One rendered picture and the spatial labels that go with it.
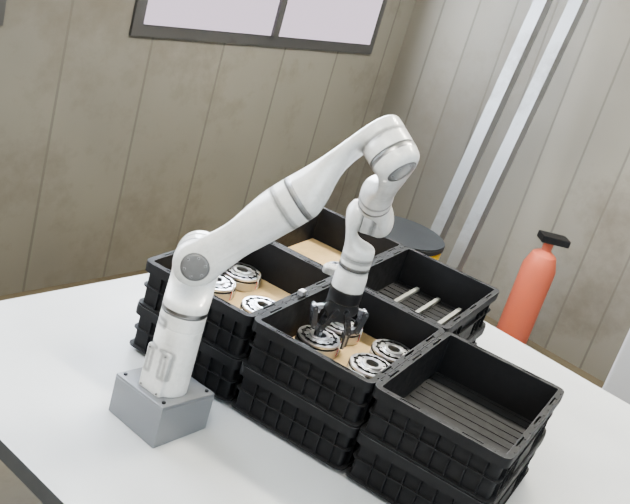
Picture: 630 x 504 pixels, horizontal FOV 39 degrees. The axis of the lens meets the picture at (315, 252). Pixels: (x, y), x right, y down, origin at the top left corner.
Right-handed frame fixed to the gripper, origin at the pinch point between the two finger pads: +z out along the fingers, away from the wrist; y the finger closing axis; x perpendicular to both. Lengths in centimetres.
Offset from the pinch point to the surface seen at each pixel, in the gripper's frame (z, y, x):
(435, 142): 13, 132, 257
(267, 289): 2.3, -9.5, 26.7
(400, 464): 4.8, 6.6, -37.8
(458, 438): -6.7, 12.7, -43.8
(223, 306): -7.1, -27.6, -4.0
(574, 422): 15, 74, 1
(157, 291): -1.8, -39.8, 9.0
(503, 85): -34, 126, 198
